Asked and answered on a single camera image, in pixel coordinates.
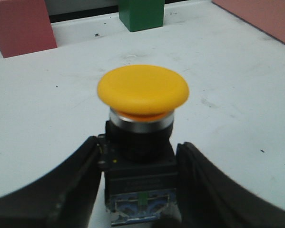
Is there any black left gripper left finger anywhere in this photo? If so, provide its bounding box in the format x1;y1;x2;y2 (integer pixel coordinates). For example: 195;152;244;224
0;137;101;228

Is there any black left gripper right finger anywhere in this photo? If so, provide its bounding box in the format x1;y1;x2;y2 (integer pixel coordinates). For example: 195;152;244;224
176;142;285;228

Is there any yellow push button switch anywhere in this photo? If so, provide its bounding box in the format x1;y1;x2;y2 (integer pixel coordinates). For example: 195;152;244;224
98;65;189;226

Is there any far pink cube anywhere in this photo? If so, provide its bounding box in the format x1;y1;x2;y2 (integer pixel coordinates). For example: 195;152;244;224
0;0;57;58

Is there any pink plastic bin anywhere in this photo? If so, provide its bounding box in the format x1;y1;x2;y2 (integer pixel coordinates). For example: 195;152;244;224
212;0;285;43

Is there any right green cube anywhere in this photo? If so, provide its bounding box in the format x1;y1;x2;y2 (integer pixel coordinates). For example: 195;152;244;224
118;0;165;32

